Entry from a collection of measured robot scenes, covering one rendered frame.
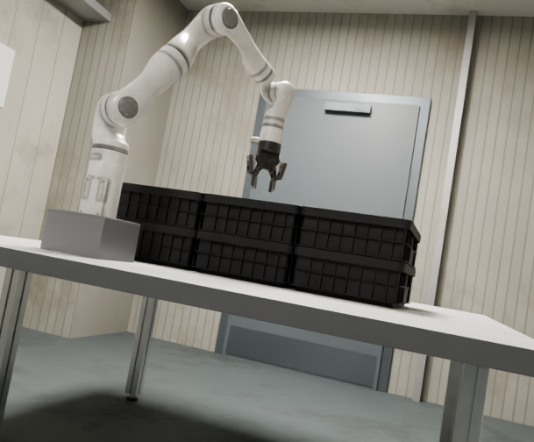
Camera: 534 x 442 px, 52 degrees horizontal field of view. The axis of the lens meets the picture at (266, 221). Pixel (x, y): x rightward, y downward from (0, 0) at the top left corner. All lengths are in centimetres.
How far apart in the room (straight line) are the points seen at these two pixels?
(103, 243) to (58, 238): 12
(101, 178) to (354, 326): 79
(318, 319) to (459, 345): 22
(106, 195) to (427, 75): 334
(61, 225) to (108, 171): 18
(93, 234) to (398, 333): 78
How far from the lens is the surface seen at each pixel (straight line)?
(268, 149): 177
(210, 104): 476
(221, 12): 166
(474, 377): 151
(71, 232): 142
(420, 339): 92
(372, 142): 425
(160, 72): 153
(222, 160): 458
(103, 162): 145
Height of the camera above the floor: 76
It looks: 4 degrees up
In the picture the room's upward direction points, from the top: 10 degrees clockwise
